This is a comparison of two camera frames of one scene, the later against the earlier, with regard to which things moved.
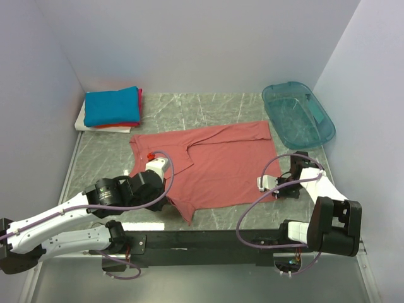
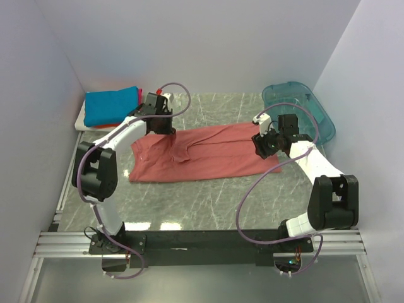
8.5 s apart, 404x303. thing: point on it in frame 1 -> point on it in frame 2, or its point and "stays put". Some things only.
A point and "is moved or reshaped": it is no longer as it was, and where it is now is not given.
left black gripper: (158, 206) -> (168, 130)
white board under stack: (80, 125) stays put
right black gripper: (282, 194) -> (260, 142)
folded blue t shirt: (112, 107) stays put
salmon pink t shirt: (213, 165) is moved or reshaped
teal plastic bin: (298, 115) stays put
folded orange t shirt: (112, 126) stays put
